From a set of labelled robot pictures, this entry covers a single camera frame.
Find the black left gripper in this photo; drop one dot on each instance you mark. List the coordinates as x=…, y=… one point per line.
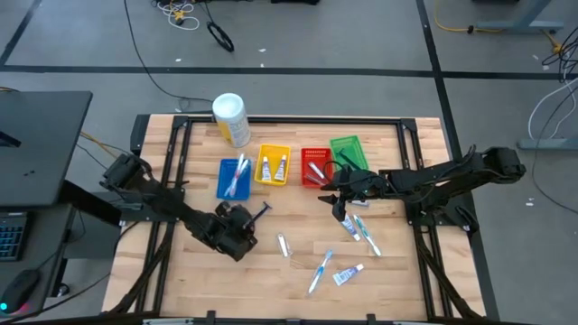
x=230, y=239

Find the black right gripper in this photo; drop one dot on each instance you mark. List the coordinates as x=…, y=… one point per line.
x=363, y=186

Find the purple razor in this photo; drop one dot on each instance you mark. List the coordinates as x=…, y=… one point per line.
x=262, y=211

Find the white purple toothpaste tube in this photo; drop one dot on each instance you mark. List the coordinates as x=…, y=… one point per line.
x=351, y=228

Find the teal toothbrush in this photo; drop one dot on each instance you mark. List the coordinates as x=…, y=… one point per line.
x=368, y=235

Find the black razor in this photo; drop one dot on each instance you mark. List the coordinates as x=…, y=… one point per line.
x=347, y=159

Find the white blue toothbrush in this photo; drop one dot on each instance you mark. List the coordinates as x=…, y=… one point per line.
x=239, y=161
x=246, y=164

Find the small white toothpaste tube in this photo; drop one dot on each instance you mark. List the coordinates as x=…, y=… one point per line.
x=281, y=168

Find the blue white toothpaste tube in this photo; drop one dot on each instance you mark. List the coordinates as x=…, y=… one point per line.
x=345, y=275

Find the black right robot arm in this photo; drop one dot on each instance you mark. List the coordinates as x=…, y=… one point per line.
x=433, y=178

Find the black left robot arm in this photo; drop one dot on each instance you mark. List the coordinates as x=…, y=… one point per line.
x=171, y=203

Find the small white wrapped item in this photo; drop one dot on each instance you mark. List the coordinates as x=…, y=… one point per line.
x=360, y=203

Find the blue slotted plastic basket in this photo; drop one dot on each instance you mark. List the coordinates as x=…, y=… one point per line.
x=222, y=173

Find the red slotted plastic basket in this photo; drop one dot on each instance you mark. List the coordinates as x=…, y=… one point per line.
x=323, y=155

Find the yellow slotted plastic basket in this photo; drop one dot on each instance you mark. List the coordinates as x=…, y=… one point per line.
x=273, y=173

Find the green slotted plastic basket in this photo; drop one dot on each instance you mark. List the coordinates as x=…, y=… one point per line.
x=354, y=146

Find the white yellow wipes canister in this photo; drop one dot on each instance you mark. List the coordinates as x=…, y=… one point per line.
x=230, y=117

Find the black desk top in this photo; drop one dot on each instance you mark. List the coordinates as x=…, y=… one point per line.
x=40, y=144

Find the grey table leg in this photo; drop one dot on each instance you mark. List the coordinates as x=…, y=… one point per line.
x=519, y=25
x=546, y=143

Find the black keyboard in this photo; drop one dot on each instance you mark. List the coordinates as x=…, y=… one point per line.
x=11, y=237

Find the black computer mouse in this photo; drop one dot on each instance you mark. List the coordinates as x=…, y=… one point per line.
x=18, y=289

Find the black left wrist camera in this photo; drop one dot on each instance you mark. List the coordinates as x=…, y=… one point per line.
x=223, y=209

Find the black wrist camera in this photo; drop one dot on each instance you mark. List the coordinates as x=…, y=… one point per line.
x=345, y=173
x=223, y=209

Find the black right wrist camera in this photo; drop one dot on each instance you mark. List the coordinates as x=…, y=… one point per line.
x=345, y=173

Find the black metal table frame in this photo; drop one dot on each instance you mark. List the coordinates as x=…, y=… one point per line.
x=293, y=120

